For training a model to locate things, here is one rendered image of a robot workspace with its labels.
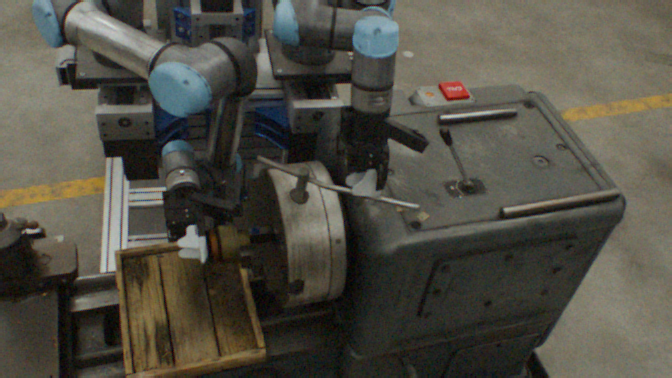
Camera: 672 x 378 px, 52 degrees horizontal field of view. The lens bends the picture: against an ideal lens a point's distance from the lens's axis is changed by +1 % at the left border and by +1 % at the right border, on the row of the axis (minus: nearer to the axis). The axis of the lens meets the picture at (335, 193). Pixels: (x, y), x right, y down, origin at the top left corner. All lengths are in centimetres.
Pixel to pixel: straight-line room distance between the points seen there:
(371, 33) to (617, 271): 232
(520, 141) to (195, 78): 74
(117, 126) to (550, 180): 105
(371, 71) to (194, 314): 76
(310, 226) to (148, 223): 142
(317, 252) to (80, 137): 222
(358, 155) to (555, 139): 60
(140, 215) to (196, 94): 143
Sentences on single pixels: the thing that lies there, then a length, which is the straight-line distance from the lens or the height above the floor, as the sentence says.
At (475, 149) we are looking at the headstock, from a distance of 157.
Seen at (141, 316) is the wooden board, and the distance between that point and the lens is 165.
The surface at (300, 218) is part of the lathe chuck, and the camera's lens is 138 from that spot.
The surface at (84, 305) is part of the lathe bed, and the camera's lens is 171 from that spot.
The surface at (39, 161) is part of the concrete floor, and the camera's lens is 337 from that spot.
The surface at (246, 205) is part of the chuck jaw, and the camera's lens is 148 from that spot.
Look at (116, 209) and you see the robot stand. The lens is 277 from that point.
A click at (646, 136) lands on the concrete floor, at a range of 411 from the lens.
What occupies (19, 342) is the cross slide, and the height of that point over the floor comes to 97.
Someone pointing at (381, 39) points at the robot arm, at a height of 163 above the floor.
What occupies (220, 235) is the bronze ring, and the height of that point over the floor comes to 112.
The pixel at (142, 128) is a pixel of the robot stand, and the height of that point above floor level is 107.
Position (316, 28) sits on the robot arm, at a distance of 125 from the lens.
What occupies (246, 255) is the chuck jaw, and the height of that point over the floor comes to 110.
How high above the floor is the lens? 224
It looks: 45 degrees down
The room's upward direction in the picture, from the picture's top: 9 degrees clockwise
